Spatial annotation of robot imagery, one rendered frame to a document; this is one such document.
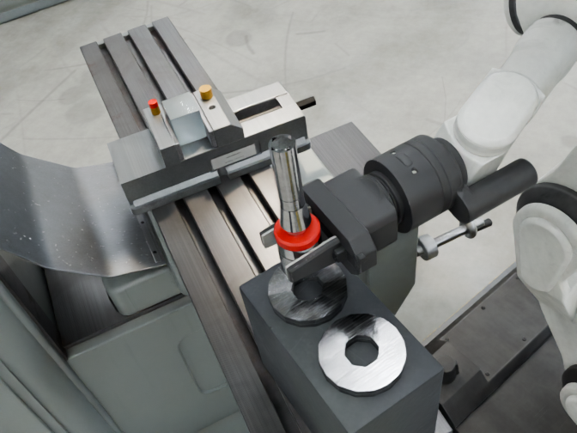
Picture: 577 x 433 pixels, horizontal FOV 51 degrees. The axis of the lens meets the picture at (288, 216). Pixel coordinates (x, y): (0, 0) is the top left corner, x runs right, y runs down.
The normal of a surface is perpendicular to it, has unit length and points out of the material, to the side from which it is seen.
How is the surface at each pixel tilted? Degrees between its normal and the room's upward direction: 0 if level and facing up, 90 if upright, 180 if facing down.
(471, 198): 26
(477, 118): 16
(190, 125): 90
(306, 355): 0
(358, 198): 0
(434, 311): 0
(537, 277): 90
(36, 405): 88
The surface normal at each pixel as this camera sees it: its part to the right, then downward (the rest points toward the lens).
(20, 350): 0.85, 0.30
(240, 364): -0.12, -0.66
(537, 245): -0.77, 0.53
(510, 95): 0.02, -0.47
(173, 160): 0.39, 0.66
